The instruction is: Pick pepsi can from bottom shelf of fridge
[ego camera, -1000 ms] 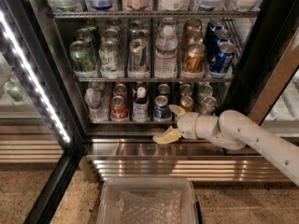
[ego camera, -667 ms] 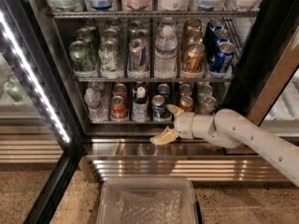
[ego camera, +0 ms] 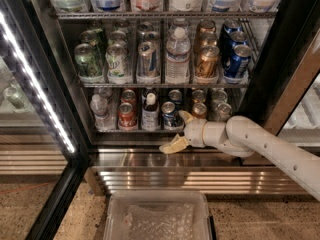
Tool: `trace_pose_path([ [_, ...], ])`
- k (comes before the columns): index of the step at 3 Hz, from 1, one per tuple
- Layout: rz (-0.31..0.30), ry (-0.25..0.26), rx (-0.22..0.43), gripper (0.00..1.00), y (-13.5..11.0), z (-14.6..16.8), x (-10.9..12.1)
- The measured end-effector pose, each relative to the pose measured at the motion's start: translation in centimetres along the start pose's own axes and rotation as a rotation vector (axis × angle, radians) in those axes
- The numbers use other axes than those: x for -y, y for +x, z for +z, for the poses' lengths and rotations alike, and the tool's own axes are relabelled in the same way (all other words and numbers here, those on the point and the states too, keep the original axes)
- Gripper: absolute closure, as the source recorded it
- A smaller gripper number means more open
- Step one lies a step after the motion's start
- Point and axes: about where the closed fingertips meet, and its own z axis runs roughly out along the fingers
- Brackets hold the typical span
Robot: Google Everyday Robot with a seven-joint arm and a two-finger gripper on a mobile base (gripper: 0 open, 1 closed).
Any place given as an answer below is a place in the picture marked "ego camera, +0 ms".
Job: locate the blue pepsi can rear bottom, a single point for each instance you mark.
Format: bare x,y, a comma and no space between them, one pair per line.
175,96

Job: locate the silver can front bottom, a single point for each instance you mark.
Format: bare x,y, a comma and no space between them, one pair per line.
222,112

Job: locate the green can front middle shelf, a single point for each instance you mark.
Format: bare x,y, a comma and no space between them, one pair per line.
87,61

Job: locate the clear water bottle middle shelf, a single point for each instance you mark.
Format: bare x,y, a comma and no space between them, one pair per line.
178,46

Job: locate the gold can middle row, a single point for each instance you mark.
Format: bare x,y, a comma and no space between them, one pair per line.
207,39

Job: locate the blue pepsi can rear middle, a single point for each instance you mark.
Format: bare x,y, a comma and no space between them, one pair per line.
229,26

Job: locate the blue pepsi can middle row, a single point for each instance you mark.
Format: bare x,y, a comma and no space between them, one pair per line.
233,39

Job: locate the silver blue can front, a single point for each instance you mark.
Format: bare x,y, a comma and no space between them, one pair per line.
148,59

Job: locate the clear plastic bin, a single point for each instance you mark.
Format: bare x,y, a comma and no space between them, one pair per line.
159,215

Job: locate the silver can rear bottom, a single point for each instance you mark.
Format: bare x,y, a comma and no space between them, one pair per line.
218,97

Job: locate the red coke can rear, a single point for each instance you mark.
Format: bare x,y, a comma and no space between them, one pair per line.
128,96

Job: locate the red coke can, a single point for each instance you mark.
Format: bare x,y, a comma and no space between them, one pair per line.
127,116
128,96

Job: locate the dark drink bottle white cap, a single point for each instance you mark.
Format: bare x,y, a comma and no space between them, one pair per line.
150,113

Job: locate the clear water bottle shelf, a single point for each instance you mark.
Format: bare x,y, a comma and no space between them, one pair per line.
178,46
103,118

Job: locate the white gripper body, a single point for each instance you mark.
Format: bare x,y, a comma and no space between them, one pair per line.
194,134

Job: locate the clear water bottle bottom shelf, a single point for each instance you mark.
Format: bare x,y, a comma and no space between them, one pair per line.
103,118

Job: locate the blue pepsi can front middle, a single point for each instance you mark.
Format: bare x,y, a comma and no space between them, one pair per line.
237,62

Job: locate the white green 7up can front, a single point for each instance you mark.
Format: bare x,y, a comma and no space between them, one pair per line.
117,61

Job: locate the gold can rear bottom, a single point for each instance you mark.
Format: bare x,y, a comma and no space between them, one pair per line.
198,96

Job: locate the red coke can front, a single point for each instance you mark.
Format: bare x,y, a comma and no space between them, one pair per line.
127,116

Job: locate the glass fridge door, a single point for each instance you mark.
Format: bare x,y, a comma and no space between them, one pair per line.
42,137

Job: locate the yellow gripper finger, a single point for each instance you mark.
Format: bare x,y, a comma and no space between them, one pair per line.
186,116
178,143

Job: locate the gold can front bottom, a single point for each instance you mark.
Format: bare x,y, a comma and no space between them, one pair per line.
199,110

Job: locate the gold can front middle shelf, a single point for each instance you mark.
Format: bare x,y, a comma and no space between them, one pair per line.
207,61

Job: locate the blue pepsi can front bottom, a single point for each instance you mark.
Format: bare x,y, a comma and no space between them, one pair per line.
171,118

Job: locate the green can middle row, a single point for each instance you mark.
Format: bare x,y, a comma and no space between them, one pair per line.
91,37

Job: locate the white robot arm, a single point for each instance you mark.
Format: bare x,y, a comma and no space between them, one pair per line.
239,136

